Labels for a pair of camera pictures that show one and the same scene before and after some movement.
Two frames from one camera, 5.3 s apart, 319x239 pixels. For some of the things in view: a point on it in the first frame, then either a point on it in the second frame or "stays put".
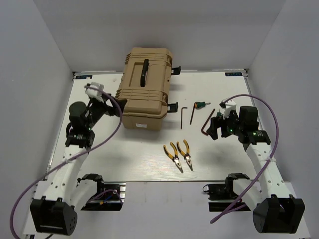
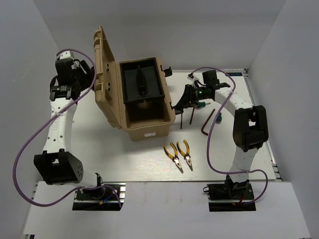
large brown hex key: [202, 128] stays put
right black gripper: [216, 123] → [188, 99]
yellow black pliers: [187, 156] stays put
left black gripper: [109, 110] → [87, 76]
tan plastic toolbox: [145, 82] → [151, 118]
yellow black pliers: [175, 158] stays put
